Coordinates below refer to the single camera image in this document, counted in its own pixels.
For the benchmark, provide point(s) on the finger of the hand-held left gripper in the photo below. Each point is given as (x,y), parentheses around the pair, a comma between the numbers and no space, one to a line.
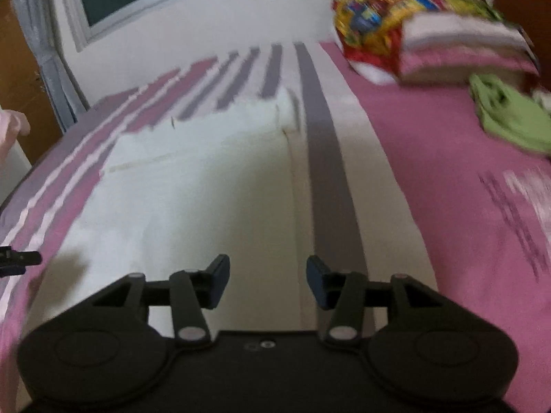
(26,258)

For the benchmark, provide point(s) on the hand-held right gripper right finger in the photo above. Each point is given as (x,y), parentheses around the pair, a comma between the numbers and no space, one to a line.
(316,279)

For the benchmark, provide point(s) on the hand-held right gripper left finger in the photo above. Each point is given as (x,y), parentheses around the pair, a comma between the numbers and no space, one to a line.
(219,275)

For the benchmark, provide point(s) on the white long-sleeve shirt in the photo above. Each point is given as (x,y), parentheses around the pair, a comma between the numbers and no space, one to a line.
(193,180)

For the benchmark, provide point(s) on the pale pink cloth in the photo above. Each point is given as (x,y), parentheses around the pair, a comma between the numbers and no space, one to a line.
(8,133)

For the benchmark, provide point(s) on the brown wooden door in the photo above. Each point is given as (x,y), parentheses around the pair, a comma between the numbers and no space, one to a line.
(21,94)

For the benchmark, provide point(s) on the striped pink bed sheet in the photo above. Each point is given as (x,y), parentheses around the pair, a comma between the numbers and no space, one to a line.
(430,159)

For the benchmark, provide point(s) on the grey-blue curtain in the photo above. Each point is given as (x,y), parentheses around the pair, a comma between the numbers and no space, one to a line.
(43,30)

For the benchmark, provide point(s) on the green garment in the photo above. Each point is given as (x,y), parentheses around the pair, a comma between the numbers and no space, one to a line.
(512,112)

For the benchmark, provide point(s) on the colourful patterned quilt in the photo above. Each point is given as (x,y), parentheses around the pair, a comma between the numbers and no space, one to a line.
(366,17)

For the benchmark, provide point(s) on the pink and white pillow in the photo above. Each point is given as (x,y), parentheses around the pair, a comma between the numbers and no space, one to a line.
(452,47)

